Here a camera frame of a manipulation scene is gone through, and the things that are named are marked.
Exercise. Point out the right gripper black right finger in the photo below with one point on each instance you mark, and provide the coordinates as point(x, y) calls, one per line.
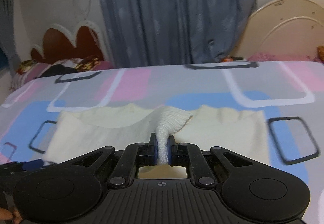
point(191, 158)

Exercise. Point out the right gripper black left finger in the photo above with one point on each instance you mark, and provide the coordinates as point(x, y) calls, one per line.
point(134, 157)

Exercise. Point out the cream knit sweater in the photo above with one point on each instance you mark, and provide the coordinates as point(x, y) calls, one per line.
point(77, 133)

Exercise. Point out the person hand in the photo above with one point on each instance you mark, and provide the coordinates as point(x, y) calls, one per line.
point(10, 215)

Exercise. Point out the patterned grey pink bedsheet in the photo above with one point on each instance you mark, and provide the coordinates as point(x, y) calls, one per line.
point(290, 94)

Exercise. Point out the floral striped pillow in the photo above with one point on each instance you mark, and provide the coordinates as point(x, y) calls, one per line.
point(31, 69)

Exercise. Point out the red white scalloped headboard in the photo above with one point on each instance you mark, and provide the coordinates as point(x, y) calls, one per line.
point(59, 43)

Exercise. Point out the blue grey curtain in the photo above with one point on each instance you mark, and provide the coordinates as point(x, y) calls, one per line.
point(173, 32)

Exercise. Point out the orange patterned cloth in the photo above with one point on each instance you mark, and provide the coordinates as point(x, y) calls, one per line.
point(320, 53)

